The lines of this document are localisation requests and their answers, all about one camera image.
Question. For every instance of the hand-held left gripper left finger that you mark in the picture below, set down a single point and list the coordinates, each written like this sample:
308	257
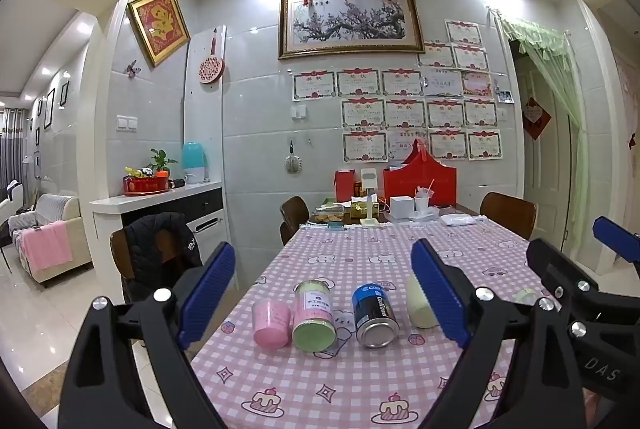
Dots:
207	294

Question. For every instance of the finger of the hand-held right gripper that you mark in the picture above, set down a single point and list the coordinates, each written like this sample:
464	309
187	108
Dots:
617	236
555	266

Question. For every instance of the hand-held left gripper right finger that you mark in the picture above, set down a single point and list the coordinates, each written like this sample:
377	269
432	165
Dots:
440	294

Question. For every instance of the pink cup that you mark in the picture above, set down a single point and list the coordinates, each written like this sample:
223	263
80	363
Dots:
272	326

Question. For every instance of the small pale green cup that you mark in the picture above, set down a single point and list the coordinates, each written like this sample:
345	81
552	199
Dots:
526	296

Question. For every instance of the white cup with straws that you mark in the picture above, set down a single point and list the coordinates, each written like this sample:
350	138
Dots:
422	205

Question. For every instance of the blue and black can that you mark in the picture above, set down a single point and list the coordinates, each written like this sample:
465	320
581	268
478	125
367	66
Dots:
372	311

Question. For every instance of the black jacket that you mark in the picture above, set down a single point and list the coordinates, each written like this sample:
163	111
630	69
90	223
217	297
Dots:
150	254

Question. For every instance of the brown wooden chair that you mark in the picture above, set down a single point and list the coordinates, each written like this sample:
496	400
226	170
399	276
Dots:
294	211
117	251
507	211

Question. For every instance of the white plastic bag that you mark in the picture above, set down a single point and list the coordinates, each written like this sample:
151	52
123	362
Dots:
459	220

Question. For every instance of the white door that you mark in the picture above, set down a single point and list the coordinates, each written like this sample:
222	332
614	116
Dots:
545	189

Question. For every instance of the white square box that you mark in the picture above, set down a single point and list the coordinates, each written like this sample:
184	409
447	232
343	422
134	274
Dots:
401	208

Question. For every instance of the green lace curtain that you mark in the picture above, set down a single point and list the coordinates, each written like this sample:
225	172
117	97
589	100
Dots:
580	149

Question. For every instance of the pink jar with green lid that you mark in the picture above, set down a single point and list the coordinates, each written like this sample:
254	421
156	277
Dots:
312	309

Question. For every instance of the white and black cabinet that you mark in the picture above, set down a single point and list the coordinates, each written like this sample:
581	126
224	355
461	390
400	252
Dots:
107	234

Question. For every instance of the gold box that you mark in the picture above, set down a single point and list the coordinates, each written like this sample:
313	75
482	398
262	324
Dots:
357	209

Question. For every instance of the red gift bag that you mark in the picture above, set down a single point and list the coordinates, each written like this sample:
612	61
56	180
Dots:
400	181

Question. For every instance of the red round tray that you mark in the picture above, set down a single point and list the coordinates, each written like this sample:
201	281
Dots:
145	186

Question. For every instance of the white desk stand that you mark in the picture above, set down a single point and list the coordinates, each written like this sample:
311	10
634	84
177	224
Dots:
371	181

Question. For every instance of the blue and white humidifier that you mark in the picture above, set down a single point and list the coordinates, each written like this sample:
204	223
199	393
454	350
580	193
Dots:
195	159

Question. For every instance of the clear food container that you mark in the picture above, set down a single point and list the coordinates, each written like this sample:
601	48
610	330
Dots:
327	213

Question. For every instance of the potted green plant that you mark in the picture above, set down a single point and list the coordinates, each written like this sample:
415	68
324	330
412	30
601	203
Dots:
161	161

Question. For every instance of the small red box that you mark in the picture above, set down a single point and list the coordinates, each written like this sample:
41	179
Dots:
345	186

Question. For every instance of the red diamond door sticker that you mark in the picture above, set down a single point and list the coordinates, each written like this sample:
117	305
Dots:
536	118

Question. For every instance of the pink checked tablecloth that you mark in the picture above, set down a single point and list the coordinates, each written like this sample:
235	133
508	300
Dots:
320	384

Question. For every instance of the hanging grey brush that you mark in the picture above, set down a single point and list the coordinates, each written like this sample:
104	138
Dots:
292	164

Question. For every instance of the beige sofa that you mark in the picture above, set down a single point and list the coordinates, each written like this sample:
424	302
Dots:
65	209

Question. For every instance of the pink blanket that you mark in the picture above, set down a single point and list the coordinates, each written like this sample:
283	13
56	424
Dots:
47	249

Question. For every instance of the pink round hanging ornament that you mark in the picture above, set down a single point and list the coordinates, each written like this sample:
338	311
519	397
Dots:
211	69

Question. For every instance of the grey window curtain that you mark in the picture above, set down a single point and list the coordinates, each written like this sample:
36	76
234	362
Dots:
12	149

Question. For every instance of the gold framed red picture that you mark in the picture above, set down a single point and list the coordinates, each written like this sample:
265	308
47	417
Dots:
159	25

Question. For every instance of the framed plum blossom painting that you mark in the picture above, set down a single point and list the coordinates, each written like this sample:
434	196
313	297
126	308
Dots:
347	21

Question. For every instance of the small wall photos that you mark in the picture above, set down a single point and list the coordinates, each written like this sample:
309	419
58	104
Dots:
505	95

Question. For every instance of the white light switch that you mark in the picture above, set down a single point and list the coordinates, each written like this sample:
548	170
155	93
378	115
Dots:
126	123

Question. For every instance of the group of wall certificates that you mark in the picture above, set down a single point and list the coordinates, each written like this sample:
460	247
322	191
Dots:
400	109

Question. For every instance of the white wall socket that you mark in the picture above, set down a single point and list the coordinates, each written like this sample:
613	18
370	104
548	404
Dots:
299	112

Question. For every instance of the butterfly wall decoration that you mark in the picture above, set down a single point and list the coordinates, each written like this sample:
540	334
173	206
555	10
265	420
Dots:
132	69

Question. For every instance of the black picture frame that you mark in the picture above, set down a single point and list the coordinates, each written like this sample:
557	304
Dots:
64	93
49	108

